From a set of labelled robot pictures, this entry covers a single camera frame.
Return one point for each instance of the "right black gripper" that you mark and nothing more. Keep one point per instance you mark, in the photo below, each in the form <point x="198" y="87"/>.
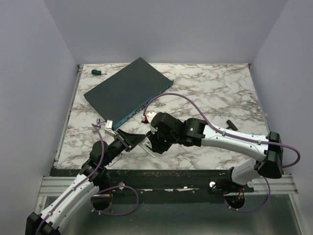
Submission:
<point x="156" y="146"/>

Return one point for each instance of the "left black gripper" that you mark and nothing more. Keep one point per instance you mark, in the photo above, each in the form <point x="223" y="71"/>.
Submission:
<point x="128" y="140"/>

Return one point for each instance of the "white remote control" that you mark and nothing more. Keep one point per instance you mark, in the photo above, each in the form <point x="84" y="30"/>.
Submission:
<point x="147" y="147"/>

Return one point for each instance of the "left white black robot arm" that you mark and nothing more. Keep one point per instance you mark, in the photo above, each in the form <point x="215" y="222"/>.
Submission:
<point x="92" y="179"/>

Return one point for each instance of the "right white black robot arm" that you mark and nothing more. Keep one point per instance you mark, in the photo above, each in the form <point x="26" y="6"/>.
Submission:
<point x="265" y="152"/>

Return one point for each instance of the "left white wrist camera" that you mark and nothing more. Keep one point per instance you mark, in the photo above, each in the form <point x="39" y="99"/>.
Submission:
<point x="107" y="125"/>

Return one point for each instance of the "silver metal bracket clamp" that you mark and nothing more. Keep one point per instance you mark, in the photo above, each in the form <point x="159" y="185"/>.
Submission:
<point x="98" y="125"/>

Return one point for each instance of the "dark grey network switch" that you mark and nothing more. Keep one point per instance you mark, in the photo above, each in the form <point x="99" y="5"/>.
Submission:
<point x="127" y="92"/>

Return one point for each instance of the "black T-handle tool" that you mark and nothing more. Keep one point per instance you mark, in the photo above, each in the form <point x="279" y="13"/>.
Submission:
<point x="231" y="125"/>

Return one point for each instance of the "green handled screwdriver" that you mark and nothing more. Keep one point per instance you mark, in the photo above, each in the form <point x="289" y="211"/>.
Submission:
<point x="97" y="72"/>

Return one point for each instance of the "aluminium frame rail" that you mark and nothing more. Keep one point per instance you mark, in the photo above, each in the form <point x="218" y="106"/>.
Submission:
<point x="284" y="185"/>

